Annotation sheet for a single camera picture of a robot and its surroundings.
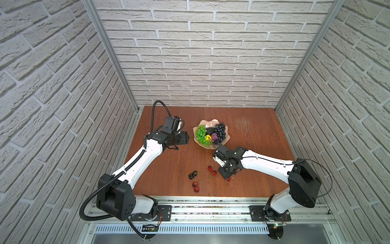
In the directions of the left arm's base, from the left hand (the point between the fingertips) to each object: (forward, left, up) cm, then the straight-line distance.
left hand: (185, 135), depth 82 cm
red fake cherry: (-13, -14, -16) cm, 25 cm away
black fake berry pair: (-17, -4, -17) cm, 24 cm away
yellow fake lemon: (+8, -15, -13) cm, 21 cm away
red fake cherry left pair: (-22, -5, -16) cm, 28 cm away
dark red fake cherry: (-15, -16, -17) cm, 28 cm away
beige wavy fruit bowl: (+19, -18, -14) cm, 30 cm away
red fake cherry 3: (-21, -24, -14) cm, 34 cm away
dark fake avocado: (+12, -16, -12) cm, 23 cm away
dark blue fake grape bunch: (+10, -22, -10) cm, 26 cm away
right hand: (-16, -22, -12) cm, 30 cm away
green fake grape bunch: (+7, -9, -10) cm, 15 cm away
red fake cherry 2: (-24, -6, -16) cm, 30 cm away
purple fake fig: (+7, -19, -13) cm, 24 cm away
